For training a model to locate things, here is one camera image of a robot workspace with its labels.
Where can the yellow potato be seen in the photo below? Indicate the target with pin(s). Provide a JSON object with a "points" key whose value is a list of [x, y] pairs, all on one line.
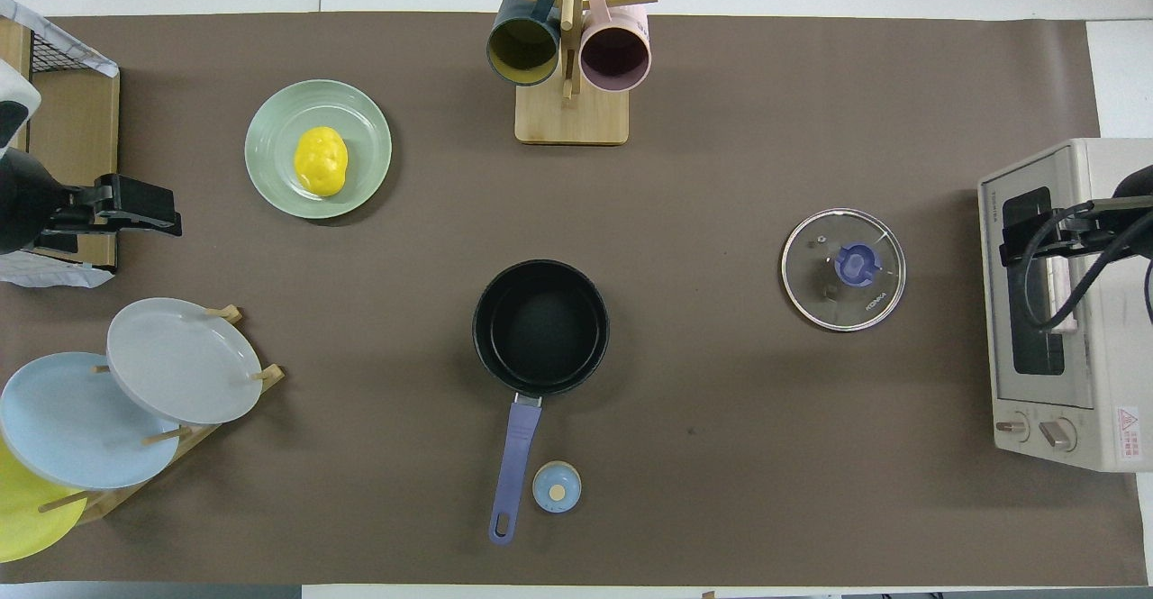
{"points": [[321, 160]]}

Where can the glass lid with blue knob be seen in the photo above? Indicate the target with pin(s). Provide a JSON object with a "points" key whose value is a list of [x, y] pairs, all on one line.
{"points": [[811, 297]]}

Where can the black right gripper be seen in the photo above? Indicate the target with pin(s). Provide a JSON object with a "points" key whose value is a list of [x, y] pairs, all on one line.
{"points": [[1067, 231]]}

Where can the grey plate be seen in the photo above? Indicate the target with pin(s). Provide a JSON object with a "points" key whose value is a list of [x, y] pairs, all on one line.
{"points": [[180, 360]]}

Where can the brown table mat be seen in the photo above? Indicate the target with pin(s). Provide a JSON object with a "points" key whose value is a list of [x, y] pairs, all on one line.
{"points": [[766, 176]]}

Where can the wooden mug tree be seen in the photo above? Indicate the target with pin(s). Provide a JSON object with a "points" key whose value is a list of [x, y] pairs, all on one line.
{"points": [[572, 117]]}

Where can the white crinkled plastic sheet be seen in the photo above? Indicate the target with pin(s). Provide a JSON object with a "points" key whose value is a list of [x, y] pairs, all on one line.
{"points": [[54, 276]]}

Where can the pale green plate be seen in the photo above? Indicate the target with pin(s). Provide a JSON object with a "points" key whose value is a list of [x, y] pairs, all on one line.
{"points": [[360, 113]]}

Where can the beige toaster oven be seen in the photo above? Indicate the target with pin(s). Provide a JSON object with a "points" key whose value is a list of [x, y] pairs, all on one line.
{"points": [[1103, 383]]}

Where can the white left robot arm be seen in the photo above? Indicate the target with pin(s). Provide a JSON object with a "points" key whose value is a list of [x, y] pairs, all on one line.
{"points": [[18, 198]]}

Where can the dark teal mug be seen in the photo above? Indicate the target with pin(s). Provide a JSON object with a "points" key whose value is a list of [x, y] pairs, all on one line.
{"points": [[522, 49]]}

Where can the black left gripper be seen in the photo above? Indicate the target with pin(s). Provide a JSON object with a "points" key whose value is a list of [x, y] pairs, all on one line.
{"points": [[88, 204]]}

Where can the light blue plate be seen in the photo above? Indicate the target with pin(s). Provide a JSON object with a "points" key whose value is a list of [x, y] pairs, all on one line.
{"points": [[72, 428]]}

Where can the pink mug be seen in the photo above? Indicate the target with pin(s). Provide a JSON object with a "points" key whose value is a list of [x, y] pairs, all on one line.
{"points": [[615, 58]]}

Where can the light wooden shelf board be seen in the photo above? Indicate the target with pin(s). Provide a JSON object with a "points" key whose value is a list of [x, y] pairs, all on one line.
{"points": [[11, 40]]}

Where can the yellow plate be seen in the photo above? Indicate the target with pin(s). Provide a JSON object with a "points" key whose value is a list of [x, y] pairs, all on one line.
{"points": [[22, 518]]}

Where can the wooden plate rack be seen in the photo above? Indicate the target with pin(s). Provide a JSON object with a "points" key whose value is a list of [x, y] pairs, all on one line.
{"points": [[117, 498]]}

